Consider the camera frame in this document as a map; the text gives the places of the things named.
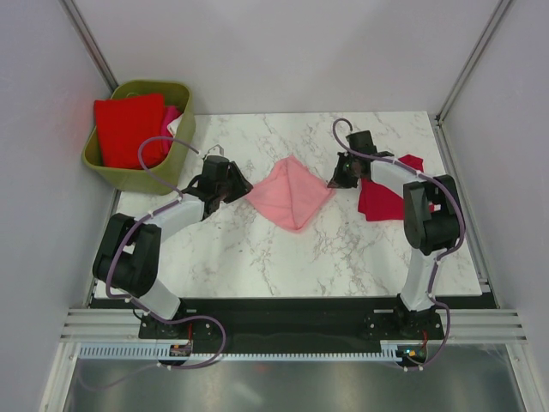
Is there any white slotted cable duct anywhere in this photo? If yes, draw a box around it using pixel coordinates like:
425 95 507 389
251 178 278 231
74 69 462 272
78 341 427 362

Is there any crimson t shirt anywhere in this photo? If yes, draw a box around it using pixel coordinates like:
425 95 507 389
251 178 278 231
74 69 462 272
358 154 423 221

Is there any white cloth in bin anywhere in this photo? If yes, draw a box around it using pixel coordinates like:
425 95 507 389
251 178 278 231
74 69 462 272
166 116 182 136

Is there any bright red folded shirt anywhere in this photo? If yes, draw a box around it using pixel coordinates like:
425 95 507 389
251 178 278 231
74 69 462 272
94 94 165 170

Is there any magenta shirt in bin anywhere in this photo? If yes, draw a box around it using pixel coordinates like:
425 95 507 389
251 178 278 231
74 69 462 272
160 106 181 155

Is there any left aluminium corner post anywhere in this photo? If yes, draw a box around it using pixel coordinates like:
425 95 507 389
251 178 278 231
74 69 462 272
59 0 119 92

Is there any aluminium corner post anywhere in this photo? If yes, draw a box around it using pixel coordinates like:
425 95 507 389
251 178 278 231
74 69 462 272
59 0 119 92
432 0 516 127

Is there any right aluminium corner post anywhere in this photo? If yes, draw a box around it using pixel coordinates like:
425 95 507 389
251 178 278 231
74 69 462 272
432 0 516 127

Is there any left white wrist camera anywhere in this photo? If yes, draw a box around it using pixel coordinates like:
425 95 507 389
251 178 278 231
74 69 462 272
205 144 225 157

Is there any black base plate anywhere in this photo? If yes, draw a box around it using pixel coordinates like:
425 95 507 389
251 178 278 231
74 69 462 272
139 297 443 353

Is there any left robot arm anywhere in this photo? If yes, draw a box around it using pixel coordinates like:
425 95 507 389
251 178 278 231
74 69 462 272
92 155 253 337

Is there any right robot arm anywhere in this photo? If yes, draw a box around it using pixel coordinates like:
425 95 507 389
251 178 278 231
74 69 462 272
328 130 465 338

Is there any light pink t shirt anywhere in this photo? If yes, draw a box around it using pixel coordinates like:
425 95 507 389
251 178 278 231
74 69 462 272
245 156 335 233

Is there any purple cable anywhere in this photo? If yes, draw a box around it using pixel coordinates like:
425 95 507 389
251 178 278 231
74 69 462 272
79 136 228 390
333 118 467 373

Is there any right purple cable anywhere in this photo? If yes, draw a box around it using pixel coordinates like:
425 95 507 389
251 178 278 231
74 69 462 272
333 118 467 373

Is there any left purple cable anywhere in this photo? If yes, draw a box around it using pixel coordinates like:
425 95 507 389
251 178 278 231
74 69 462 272
79 136 228 390

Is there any aluminium rail frame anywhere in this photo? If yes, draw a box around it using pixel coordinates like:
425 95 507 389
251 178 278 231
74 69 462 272
59 115 531 344

